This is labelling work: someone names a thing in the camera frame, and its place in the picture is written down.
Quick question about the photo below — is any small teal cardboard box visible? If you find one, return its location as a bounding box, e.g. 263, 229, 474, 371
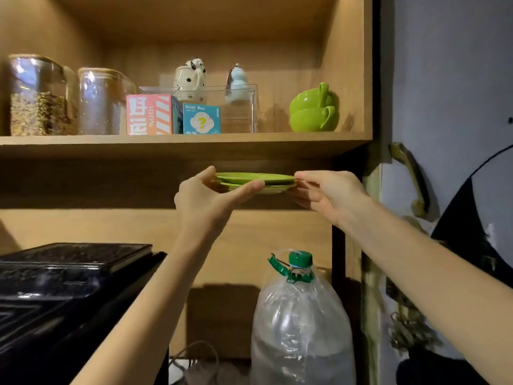
183, 103, 222, 135

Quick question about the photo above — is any white cable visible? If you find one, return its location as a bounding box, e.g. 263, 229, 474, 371
169, 340, 220, 385

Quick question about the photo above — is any green saucer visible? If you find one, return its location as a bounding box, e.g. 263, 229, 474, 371
215, 172, 297, 185
218, 182, 297, 195

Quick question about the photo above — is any bunch of keys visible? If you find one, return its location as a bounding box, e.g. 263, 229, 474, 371
386, 276, 441, 351

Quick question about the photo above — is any flat black tray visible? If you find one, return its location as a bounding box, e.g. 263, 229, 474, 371
0, 242, 154, 275

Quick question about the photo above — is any spotted dog mug figurine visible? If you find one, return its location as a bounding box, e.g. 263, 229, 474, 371
173, 57, 207, 103

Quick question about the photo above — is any black round bag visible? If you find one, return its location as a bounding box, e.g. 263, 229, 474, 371
431, 144, 513, 277

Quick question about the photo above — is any clear acrylic box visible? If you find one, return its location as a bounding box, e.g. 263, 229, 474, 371
139, 84, 259, 134

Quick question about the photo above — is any glass jar with grains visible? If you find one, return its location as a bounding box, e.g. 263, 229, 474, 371
7, 54, 79, 137

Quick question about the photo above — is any brown cardboard box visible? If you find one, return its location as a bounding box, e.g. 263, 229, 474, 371
187, 284, 262, 360

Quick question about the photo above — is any person's right forearm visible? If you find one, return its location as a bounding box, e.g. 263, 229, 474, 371
339, 195, 513, 385

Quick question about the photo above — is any brass door handle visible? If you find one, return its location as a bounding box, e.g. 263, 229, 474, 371
388, 142, 432, 218

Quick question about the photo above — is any green ceramic cup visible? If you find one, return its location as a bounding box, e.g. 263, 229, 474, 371
289, 106, 340, 133
289, 82, 340, 115

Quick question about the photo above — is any large clear plastic water bottle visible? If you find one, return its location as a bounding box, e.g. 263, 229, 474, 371
250, 249, 357, 385

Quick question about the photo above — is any person's left forearm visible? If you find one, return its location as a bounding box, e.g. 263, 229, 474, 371
70, 230, 227, 385

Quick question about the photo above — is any empty glass jar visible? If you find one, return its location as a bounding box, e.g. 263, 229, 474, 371
77, 67, 138, 136

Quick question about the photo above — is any pink striped cardboard box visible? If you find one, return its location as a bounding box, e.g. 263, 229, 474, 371
126, 94, 184, 135

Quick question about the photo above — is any black appliance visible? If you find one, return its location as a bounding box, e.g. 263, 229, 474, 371
0, 251, 170, 385

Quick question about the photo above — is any person's right hand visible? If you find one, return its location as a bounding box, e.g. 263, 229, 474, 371
287, 170, 372, 230

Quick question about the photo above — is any pale blue bird figurine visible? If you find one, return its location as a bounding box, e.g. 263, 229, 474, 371
225, 63, 250, 104

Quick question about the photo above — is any wooden shelf cabinet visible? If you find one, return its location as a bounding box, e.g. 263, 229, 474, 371
0, 0, 381, 385

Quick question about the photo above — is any person's left hand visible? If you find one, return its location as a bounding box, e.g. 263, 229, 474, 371
174, 166, 266, 239

